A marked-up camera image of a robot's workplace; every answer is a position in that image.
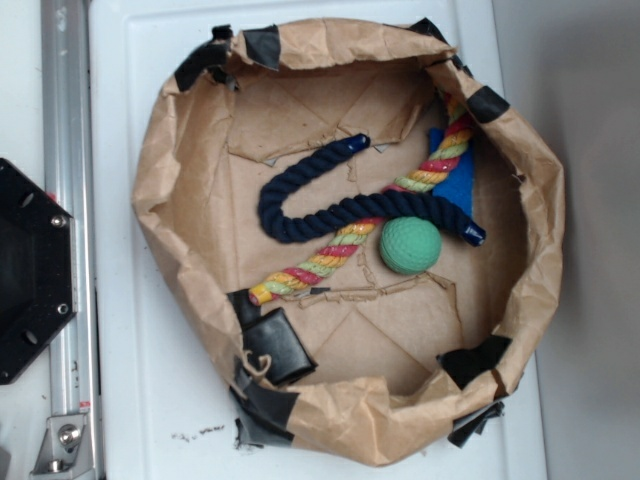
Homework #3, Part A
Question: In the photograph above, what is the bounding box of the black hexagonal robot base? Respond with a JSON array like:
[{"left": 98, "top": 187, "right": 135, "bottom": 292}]
[{"left": 1, "top": 159, "right": 75, "bottom": 385}]

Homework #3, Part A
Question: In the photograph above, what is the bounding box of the brown paper bag bin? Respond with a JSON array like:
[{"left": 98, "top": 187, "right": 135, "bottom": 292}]
[{"left": 132, "top": 19, "right": 565, "bottom": 466}]

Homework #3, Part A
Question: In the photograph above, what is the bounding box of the green dimpled ball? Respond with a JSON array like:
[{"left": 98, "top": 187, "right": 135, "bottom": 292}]
[{"left": 379, "top": 217, "right": 442, "bottom": 275}]

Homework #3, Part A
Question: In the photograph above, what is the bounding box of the black rectangular block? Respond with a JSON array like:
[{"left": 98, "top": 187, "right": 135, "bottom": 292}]
[{"left": 241, "top": 308, "right": 317, "bottom": 386}]

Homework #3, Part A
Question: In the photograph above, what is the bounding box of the blue sponge piece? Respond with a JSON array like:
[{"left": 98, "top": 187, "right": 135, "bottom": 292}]
[{"left": 434, "top": 143, "right": 475, "bottom": 217}]

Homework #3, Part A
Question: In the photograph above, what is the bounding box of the white plastic tray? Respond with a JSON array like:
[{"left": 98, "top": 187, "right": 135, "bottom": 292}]
[{"left": 89, "top": 1, "right": 547, "bottom": 479}]

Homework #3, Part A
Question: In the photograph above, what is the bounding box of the dark blue rope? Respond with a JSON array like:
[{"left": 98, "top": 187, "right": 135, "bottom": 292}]
[{"left": 258, "top": 132, "right": 487, "bottom": 247}]

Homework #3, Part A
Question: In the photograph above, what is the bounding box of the multicolour twisted rope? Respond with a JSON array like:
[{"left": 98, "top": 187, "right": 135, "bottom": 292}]
[{"left": 248, "top": 93, "right": 473, "bottom": 307}]

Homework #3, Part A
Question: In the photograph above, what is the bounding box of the aluminium extrusion rail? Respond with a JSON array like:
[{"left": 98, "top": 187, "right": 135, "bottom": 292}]
[{"left": 41, "top": 1, "right": 100, "bottom": 415}]

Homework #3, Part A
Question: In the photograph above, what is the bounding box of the metal corner bracket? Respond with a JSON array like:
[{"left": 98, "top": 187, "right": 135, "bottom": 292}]
[{"left": 29, "top": 413, "right": 98, "bottom": 480}]

